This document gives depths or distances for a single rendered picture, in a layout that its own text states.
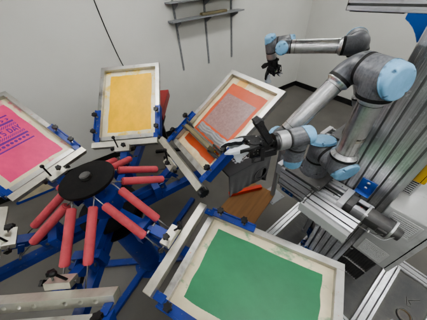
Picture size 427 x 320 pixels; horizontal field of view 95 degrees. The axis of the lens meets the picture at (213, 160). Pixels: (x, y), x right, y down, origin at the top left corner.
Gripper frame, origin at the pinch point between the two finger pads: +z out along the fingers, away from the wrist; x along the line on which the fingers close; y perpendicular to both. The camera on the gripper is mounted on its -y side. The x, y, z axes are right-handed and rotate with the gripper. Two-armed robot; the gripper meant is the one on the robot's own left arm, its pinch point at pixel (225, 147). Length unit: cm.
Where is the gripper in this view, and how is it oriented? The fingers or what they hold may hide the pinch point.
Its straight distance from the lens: 71.9
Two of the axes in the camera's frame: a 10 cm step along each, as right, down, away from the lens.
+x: -2.2, -5.5, 8.1
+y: 1.1, 8.1, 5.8
